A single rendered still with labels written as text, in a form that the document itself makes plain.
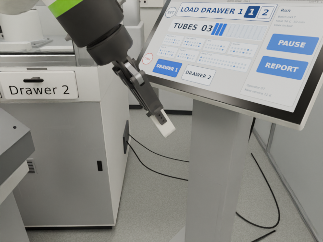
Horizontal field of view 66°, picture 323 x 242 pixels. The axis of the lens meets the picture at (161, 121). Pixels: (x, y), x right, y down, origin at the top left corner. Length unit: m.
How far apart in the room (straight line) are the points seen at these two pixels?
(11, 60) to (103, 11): 0.78
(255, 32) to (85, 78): 0.66
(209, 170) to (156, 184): 0.98
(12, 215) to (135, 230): 0.82
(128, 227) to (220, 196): 0.79
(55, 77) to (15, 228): 0.54
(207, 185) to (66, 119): 0.65
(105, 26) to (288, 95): 0.40
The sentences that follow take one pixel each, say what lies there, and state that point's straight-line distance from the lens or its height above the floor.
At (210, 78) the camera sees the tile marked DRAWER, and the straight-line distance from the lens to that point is 0.67.
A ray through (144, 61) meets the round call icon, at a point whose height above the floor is 1.01.
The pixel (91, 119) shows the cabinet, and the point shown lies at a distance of 1.12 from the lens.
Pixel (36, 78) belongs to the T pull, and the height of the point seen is 0.91.
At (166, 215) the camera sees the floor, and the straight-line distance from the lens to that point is 1.62.
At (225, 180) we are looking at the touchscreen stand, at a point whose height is 0.65.
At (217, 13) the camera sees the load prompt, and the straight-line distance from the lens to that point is 0.78.
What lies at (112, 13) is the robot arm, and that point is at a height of 1.17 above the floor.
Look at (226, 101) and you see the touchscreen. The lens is 0.62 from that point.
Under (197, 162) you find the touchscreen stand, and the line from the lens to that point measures 0.91.
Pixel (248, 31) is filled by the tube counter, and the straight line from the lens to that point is 0.71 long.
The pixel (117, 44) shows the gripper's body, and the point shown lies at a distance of 0.42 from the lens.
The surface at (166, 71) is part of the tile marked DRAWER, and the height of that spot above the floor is 1.00.
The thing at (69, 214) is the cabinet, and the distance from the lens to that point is 1.50.
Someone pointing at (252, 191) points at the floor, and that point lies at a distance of 1.88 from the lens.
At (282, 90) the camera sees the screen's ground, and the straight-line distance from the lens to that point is 0.60.
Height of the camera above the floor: 1.19
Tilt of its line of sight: 26 degrees down
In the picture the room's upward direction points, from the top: straight up
